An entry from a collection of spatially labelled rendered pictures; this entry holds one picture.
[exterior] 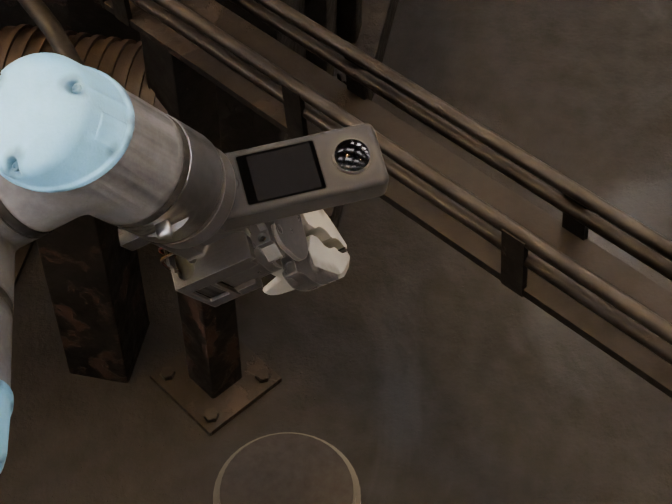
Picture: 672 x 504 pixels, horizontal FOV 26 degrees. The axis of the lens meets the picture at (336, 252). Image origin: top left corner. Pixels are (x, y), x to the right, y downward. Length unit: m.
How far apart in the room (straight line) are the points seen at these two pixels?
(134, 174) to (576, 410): 1.12
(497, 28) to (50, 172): 1.57
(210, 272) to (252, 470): 0.27
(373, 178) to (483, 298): 1.02
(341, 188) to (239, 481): 0.34
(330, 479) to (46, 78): 0.50
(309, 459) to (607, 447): 0.71
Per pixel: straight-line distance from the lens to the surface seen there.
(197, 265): 0.98
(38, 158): 0.80
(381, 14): 2.22
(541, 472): 1.82
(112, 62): 1.49
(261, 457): 1.21
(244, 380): 1.86
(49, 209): 0.84
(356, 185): 0.94
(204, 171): 0.89
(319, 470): 1.20
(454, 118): 1.17
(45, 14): 1.49
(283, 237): 0.97
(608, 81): 2.25
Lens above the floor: 1.56
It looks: 51 degrees down
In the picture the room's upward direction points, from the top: straight up
